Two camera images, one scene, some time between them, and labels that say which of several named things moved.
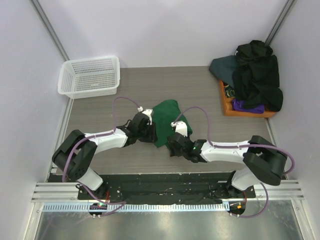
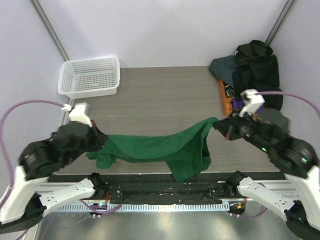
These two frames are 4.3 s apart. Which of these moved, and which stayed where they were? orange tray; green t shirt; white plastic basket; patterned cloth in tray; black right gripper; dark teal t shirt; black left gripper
Moved: green t shirt; black right gripper; black left gripper
Stayed: patterned cloth in tray; white plastic basket; dark teal t shirt; orange tray
